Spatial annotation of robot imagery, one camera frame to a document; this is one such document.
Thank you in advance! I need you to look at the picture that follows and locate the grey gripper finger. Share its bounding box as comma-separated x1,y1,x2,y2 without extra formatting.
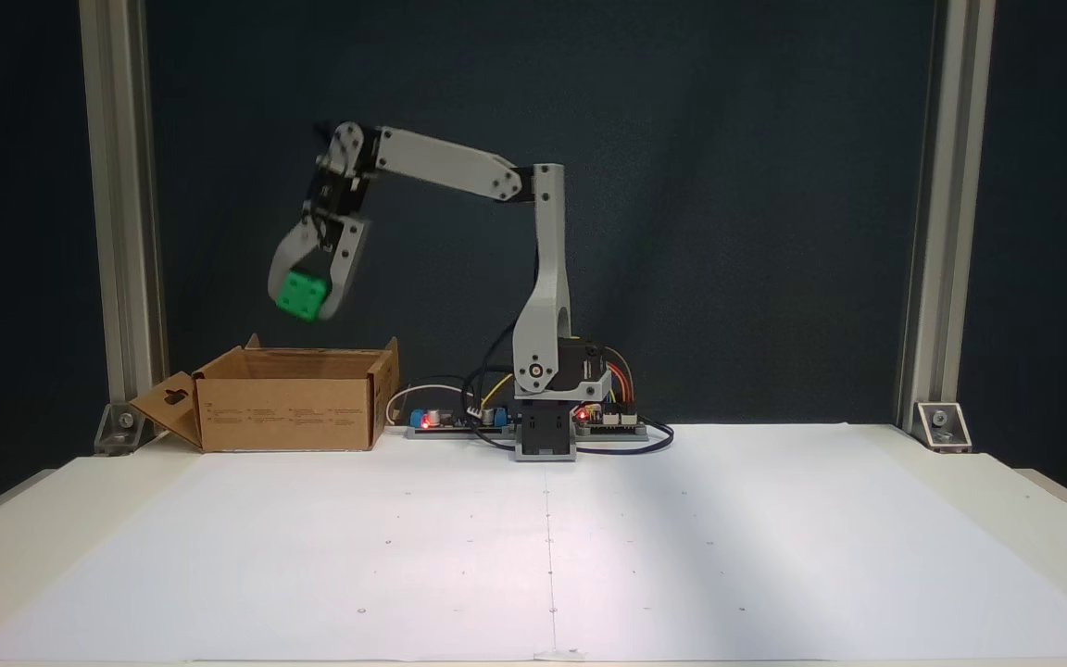
319,218,372,321
268,215,323,305

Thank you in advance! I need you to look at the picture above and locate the thick black cable loop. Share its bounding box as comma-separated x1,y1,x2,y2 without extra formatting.
464,422,676,457

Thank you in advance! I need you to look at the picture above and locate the brown cardboard box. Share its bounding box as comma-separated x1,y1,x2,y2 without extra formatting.
131,335,400,453

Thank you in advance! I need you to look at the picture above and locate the metal corner bracket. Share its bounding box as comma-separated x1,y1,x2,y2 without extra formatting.
94,401,147,455
913,401,973,453

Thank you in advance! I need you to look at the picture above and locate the circuit board with blue parts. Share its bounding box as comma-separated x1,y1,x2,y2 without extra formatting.
407,400,514,439

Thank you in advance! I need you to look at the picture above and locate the coloured jumper wire bundle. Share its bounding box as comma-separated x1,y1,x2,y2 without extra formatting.
584,346,636,410

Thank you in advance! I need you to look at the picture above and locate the aluminium frame post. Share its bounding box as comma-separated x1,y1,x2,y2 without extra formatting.
80,0,169,409
895,0,998,432

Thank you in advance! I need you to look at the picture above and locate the green die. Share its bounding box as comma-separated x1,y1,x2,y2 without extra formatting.
274,269,329,323

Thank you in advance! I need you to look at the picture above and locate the motor controller circuit board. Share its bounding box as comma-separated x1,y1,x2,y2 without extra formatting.
575,403,650,439

